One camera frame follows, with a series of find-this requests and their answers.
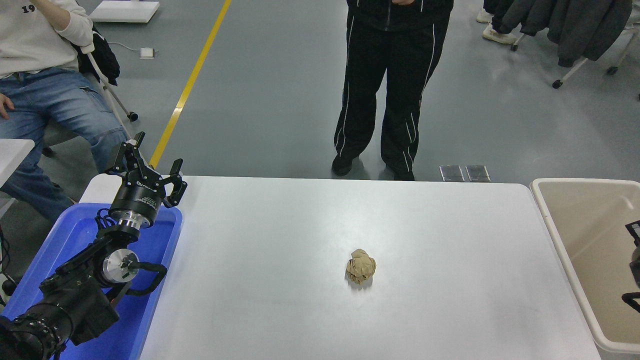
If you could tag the small white table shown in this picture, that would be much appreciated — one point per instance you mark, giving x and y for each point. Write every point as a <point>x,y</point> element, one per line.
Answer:
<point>12,155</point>

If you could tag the metal floor plate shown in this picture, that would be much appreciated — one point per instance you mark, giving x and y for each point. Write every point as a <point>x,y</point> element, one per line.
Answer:
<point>478,173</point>
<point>452,173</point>

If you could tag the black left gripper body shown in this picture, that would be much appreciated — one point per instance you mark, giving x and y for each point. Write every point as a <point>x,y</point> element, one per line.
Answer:
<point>137,200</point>

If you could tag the person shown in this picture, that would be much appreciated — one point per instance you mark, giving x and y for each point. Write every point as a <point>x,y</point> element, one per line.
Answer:
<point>50,100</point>
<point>500,35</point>
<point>370,75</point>

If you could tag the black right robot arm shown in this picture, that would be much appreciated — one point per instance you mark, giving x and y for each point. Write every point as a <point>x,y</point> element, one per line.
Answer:
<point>636,265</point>

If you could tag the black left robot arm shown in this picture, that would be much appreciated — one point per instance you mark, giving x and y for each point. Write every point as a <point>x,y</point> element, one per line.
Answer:
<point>75,300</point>

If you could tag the large pale plastic bin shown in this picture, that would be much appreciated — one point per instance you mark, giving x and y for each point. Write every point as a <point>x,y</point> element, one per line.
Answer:
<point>585,225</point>

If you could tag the blue plastic tray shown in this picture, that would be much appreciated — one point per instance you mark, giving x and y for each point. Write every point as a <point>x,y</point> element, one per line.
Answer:
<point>65,235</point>

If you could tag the crumpled tan paper ball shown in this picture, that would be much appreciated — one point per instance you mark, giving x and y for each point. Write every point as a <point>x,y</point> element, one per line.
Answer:
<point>361,266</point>

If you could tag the person's hand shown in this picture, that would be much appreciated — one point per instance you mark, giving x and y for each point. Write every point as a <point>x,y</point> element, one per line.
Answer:
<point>5,106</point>
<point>402,2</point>

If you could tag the dark grey jacket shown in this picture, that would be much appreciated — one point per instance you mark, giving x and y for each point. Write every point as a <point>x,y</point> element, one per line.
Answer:
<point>575,25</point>

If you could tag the white flat platform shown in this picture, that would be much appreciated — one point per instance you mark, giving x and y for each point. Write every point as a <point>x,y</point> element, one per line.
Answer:
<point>125,10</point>

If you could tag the white-framed wheeled chair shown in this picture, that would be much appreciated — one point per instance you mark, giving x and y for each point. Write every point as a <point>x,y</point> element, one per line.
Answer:
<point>107,87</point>

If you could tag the white power adapter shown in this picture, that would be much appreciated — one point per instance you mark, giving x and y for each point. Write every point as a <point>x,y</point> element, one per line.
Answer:
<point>147,52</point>

